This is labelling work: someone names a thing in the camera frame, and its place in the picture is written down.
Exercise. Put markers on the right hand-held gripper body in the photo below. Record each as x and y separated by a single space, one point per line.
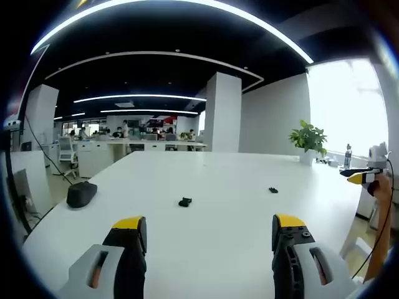
377 157

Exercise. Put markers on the green potted plant white pot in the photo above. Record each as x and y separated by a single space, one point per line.
308 140

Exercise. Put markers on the white mesh office chair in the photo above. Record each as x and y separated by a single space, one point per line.
67 152

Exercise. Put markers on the black computer mouse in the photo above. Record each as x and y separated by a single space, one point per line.
80 194

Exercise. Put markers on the black plastic buckle pronged part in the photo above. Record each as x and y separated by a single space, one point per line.
273 190

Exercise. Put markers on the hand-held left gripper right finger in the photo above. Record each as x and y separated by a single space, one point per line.
291 268

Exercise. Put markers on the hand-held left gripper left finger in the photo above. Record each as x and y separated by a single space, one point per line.
129 268

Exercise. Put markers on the long ceiling light strip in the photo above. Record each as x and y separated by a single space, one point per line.
174 18

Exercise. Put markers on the black plastic buckle socket part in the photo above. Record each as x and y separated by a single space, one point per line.
185 202

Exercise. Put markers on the person's right hand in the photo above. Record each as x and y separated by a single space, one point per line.
382 188

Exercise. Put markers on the row of white office desks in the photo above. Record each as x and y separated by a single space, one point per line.
124 149

